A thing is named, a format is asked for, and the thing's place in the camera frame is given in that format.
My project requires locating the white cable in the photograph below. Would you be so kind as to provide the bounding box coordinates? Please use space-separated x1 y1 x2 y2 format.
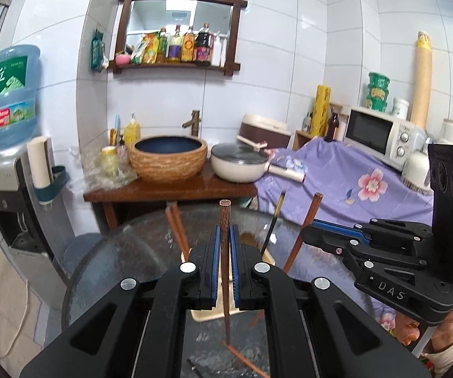
11 279 30 347

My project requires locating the tall beige paper roll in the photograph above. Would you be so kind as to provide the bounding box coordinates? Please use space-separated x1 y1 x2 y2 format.
409 31 433 130

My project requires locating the white microwave oven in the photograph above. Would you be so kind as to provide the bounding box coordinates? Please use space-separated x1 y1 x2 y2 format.
344 106 428 173

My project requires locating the yellow wrap roll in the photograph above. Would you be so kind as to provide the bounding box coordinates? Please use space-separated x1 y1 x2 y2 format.
311 84 333 136

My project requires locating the green hanging packet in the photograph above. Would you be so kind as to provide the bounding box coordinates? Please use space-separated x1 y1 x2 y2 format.
90 29 106 72

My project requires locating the bamboo style faucet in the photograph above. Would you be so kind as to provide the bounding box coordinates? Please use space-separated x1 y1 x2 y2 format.
182 109 202 136

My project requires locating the white squeeze bottle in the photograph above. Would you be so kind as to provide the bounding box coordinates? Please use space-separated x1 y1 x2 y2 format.
211 31 223 67

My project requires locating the purple floral cloth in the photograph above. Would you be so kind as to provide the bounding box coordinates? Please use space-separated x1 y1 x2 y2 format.
250 137 436 347

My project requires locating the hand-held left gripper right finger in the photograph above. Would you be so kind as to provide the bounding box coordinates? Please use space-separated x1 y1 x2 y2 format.
229 224 420 378

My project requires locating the woven brown wash basin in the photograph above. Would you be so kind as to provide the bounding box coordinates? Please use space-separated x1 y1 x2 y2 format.
129 135 208 182

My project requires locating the yellow snack bag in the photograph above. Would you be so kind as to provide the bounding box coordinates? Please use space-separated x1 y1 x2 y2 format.
132 33 160 64

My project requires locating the small wooden box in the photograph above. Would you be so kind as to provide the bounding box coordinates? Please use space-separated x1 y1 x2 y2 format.
293 130 314 150

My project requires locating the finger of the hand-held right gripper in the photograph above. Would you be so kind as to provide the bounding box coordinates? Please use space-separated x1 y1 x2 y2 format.
312 219 434 245
300 225 432 272

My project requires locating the teal cup holder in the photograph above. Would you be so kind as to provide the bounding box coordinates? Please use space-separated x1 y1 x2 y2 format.
33 165 70 201

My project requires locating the dark wooden vanity table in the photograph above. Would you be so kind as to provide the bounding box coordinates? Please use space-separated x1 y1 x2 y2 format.
83 163 258 231

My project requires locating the brown and white rice cooker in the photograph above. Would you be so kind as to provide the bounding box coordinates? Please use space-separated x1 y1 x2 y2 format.
236 113 292 150

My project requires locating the white jar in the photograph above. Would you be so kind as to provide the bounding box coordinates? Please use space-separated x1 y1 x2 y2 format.
392 98 410 119

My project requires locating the amber yellow label bottle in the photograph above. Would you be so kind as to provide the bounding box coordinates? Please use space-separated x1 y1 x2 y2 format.
182 27 195 63

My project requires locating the purple label oil bottle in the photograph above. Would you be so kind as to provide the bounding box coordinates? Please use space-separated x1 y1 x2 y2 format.
167 25 183 63

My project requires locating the dark soy sauce bottle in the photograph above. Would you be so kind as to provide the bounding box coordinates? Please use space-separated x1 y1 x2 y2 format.
194 24 212 66

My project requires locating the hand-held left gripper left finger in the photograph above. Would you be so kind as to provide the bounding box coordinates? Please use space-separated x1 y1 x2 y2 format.
20 224 222 378

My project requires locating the white paper cup stack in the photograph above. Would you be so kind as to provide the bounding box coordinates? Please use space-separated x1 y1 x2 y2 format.
26 136 54 189

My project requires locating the yellow green cup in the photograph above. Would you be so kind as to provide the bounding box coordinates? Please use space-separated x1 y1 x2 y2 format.
99 146 120 176

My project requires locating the white ribbed appliance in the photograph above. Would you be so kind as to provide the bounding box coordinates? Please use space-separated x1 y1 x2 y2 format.
402 150 434 195

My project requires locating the blue water jug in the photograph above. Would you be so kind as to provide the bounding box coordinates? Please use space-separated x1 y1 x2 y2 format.
0 44 42 156

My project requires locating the yellow soap pump bottle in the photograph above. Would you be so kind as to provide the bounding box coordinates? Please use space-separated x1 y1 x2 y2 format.
123 112 141 146

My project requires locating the grey round stool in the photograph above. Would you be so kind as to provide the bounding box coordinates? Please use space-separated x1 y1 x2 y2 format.
63 233 109 276

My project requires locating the brown glass bottle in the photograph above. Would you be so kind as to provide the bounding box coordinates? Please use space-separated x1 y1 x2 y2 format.
325 112 339 142

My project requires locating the white pan with lid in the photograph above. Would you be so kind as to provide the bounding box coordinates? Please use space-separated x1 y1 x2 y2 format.
211 143 306 184

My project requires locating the beige plastic utensil holder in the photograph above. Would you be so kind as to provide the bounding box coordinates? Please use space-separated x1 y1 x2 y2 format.
179 233 278 324

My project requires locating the dark thin utensil handle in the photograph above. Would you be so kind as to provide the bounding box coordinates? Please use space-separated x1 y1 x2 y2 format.
260 191 286 256

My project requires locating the wooden framed mirror shelf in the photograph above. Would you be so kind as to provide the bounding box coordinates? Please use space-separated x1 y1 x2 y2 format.
108 0 248 76

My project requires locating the person's right hand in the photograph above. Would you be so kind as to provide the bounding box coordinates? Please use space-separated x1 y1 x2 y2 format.
399 309 453 348

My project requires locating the clear plastic bag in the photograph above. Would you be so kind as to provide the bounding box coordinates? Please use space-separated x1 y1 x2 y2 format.
69 144 138 193

